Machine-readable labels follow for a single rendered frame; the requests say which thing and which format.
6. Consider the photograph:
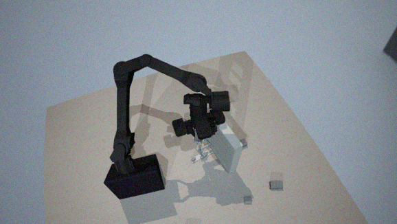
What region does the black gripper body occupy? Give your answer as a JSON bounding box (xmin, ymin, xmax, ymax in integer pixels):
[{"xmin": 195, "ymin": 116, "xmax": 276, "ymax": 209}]
[{"xmin": 172, "ymin": 110, "xmax": 225, "ymax": 137}]

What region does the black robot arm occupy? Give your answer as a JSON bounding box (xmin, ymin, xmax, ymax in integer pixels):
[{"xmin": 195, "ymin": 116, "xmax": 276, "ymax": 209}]
[{"xmin": 110, "ymin": 54, "xmax": 231, "ymax": 177}]

